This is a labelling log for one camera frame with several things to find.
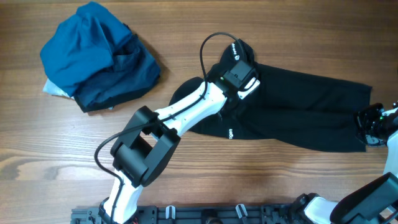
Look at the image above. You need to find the bright blue shirt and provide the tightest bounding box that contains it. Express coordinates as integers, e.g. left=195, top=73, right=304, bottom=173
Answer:
left=40, top=2, right=132, bottom=96

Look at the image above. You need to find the light grey cloth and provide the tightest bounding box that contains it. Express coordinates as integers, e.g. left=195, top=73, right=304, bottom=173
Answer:
left=42, top=79, right=74, bottom=99

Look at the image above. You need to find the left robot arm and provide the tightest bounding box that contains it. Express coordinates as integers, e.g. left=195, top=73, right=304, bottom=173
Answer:
left=97, top=60, right=259, bottom=223

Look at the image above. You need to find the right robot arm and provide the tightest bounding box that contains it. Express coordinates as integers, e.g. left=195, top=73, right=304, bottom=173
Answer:
left=289, top=102, right=397, bottom=223

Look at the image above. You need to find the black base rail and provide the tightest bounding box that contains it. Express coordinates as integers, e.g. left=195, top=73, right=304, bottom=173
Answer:
left=70, top=203, right=299, bottom=224

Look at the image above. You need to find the black polo shirt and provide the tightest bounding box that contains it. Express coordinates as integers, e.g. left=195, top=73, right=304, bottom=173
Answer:
left=190, top=40, right=371, bottom=152

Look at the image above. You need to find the dark teal garment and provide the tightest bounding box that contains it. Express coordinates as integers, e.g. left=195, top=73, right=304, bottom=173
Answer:
left=74, top=35, right=160, bottom=113

